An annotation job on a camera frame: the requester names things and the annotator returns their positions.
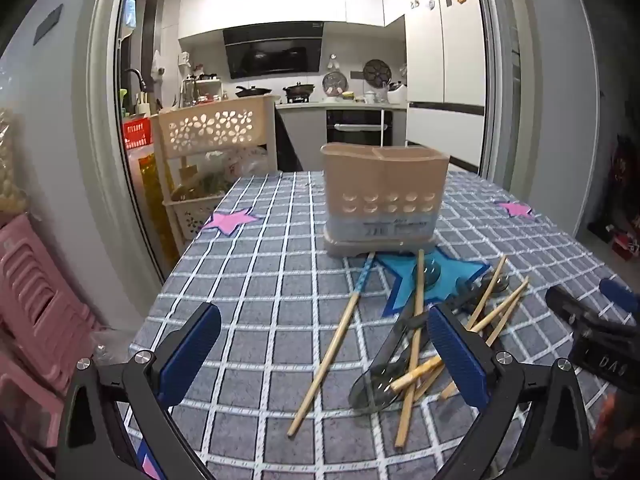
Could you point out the black kitchen faucet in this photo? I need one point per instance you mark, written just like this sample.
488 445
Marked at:
134 77

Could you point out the grey checked tablecloth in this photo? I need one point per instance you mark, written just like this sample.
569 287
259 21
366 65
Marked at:
250 285

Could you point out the beige plastic utensil holder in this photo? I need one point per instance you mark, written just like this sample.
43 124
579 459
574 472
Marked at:
380 185

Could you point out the red decorations pile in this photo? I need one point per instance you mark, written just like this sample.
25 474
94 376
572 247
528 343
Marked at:
625 175

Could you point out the yellow oil bottle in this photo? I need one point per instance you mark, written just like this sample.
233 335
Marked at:
150 185

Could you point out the black frying pan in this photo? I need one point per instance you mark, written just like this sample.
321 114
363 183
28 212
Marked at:
252 91

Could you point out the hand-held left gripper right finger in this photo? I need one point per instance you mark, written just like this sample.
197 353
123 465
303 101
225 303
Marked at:
457 355

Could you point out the blue star sticker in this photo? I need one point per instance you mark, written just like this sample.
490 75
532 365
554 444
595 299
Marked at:
397 287

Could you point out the round patterned wall plate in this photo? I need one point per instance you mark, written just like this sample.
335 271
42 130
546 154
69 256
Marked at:
334 82

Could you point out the round dark wall plate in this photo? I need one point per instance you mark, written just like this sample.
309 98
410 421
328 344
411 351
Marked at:
376 71

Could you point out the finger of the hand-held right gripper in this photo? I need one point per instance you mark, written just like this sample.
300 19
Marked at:
620 292
575 307

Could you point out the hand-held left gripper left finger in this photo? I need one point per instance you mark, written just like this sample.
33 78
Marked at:
192 355

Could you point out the dark wall switch panel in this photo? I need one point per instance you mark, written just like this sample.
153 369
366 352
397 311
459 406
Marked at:
47 25

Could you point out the black built-in oven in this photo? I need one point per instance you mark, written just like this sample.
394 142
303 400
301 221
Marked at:
357 127

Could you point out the white wall cabinets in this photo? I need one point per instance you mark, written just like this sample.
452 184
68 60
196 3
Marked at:
280 5

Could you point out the black range hood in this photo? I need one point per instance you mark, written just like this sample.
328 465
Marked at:
272 52

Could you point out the clear bag of beige balls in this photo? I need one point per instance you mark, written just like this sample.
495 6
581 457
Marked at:
10 160

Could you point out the clear plastic bags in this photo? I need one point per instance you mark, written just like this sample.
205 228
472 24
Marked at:
242 160

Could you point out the black lidded wok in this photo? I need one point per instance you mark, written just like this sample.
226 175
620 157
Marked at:
299 91

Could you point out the red labelled box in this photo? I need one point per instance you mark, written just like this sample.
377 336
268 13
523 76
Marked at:
136 132

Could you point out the blue patterned bamboo chopstick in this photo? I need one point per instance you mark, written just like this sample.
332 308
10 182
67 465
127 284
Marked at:
345 325

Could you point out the person's right forearm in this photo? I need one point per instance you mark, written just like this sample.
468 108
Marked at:
617 425

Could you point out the pink star sticker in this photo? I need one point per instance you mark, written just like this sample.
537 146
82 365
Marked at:
515 208
230 220
150 462

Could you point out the beige flower-cutout storage cart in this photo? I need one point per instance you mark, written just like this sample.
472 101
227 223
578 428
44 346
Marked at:
215 125

